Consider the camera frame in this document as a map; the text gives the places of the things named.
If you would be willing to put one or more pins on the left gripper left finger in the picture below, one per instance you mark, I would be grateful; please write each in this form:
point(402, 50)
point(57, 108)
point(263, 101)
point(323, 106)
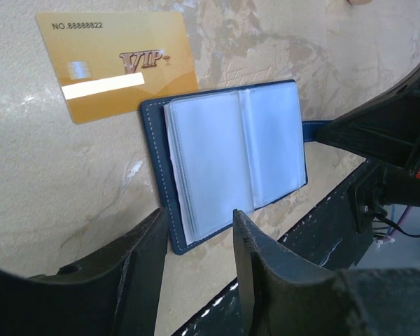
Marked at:
point(113, 291)

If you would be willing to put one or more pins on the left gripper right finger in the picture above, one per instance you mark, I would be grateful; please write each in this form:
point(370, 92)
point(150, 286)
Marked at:
point(281, 293)

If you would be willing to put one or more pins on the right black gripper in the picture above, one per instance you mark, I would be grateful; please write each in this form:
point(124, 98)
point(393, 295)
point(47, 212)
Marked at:
point(385, 129)

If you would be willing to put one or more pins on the blue leather card holder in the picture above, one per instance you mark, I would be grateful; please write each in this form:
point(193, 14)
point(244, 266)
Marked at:
point(216, 151)

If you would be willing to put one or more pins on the gold VIP credit card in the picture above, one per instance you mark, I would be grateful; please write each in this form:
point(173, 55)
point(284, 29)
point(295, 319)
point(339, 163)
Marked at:
point(108, 63)

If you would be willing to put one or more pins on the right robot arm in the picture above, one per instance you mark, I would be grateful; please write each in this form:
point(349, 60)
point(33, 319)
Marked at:
point(382, 185)

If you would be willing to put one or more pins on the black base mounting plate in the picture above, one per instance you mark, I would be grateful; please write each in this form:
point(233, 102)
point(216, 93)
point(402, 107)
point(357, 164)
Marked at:
point(327, 236)

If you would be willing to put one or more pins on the pink microphone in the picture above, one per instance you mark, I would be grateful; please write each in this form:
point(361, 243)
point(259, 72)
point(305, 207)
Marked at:
point(358, 2)

